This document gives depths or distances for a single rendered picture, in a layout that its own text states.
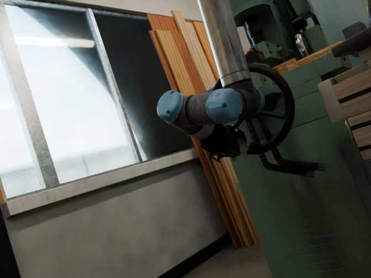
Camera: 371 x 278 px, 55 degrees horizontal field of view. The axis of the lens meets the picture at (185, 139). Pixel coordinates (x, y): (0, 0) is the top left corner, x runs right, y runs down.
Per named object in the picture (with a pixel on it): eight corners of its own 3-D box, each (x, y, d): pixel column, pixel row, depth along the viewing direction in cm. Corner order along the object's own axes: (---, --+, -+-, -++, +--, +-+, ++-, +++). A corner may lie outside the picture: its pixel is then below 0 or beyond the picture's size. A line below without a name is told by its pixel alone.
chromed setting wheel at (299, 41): (301, 60, 141) (290, 31, 142) (309, 62, 151) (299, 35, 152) (308, 57, 139) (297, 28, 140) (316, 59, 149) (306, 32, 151)
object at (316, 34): (306, 60, 148) (296, 35, 149) (311, 62, 153) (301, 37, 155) (329, 50, 142) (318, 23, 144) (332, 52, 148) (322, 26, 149)
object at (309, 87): (223, 128, 138) (220, 119, 138) (245, 124, 155) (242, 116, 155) (324, 87, 115) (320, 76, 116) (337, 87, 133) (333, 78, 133)
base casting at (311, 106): (226, 152, 138) (218, 130, 139) (276, 136, 186) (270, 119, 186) (342, 110, 113) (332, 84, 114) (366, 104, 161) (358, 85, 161)
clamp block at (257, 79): (227, 103, 125) (218, 79, 126) (243, 102, 136) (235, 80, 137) (265, 86, 117) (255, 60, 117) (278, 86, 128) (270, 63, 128)
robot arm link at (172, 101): (176, 115, 79) (150, 119, 84) (205, 134, 86) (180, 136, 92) (183, 84, 81) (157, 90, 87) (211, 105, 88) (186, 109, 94)
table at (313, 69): (181, 132, 137) (176, 118, 138) (218, 126, 162) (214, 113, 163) (338, 64, 103) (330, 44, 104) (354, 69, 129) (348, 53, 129)
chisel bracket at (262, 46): (255, 68, 140) (248, 48, 140) (268, 69, 151) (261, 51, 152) (272, 59, 135) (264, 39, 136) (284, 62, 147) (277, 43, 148)
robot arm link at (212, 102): (249, 85, 82) (211, 92, 89) (221, 87, 73) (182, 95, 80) (254, 118, 82) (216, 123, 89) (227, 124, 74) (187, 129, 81)
